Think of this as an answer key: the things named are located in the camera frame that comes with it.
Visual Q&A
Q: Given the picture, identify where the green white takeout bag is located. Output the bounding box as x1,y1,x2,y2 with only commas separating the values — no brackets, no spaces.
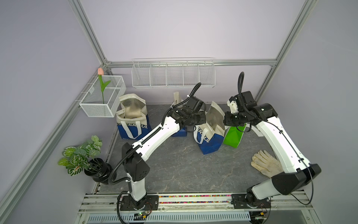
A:
223,124,263,148

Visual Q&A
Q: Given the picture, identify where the blue beige tote bag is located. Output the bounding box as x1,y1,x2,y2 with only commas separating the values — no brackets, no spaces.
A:
116,93,152,140

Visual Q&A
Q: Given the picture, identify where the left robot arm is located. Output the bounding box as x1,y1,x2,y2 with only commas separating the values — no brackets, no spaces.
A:
108,96,207,204

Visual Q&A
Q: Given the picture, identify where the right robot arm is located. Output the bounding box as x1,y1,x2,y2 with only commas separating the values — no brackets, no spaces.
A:
223,91,322,207

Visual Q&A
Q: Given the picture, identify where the cream work glove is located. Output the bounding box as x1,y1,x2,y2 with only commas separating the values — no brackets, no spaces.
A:
250,150,283,178

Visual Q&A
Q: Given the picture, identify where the pink artificial tulip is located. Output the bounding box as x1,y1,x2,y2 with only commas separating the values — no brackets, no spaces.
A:
98,68,111,104

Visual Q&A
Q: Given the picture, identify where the white vent grille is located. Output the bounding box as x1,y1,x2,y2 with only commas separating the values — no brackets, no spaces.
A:
86,211,251,224

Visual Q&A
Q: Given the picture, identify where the potted green plant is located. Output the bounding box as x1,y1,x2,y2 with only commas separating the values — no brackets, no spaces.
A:
57,135,112,184

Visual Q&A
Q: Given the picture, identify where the white wire wall shelf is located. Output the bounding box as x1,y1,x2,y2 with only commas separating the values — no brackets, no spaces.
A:
131,57,216,88

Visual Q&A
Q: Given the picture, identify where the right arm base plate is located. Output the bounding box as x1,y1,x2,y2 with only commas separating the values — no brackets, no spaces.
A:
231,193,271,209

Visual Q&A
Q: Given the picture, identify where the white mesh wall basket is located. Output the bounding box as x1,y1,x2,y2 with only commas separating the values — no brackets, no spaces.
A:
79,75,126,118

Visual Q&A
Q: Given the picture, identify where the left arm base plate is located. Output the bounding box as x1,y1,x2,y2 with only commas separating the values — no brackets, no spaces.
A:
119,195,159,211

